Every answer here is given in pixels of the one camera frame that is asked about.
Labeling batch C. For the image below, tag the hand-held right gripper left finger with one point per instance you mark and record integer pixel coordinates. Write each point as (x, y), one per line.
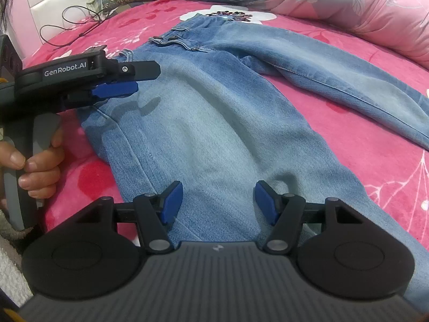
(172, 204)

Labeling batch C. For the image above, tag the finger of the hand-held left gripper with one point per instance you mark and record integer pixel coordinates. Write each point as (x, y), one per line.
(114, 89)
(144, 70)

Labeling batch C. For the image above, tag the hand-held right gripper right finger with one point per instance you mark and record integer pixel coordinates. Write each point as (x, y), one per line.
(264, 201)

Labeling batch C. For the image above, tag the blue denim jeans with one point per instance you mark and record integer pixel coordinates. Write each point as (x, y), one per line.
(218, 124)

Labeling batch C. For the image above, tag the person's left hand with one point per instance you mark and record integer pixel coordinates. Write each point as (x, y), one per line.
(40, 171)

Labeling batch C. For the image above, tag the white headboard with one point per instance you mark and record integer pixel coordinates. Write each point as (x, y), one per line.
(50, 3)

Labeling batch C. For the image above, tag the pink floral bed blanket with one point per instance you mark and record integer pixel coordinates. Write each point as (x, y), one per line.
(368, 147)

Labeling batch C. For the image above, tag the pink and blue quilt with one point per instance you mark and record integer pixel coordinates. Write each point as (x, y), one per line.
(352, 3)

